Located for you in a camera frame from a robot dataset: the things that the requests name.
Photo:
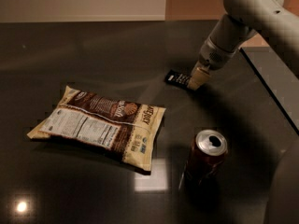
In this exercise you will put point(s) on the black rxbar chocolate bar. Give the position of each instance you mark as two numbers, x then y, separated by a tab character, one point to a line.
177	79

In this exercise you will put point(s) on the brown cream snack bag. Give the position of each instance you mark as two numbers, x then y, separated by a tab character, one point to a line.
124	130

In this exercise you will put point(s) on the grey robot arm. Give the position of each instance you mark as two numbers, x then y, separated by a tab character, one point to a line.
242	20

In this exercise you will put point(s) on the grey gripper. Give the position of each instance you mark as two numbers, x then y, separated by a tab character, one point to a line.
210	57

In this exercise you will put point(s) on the red coke can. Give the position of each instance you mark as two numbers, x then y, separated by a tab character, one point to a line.
208	152

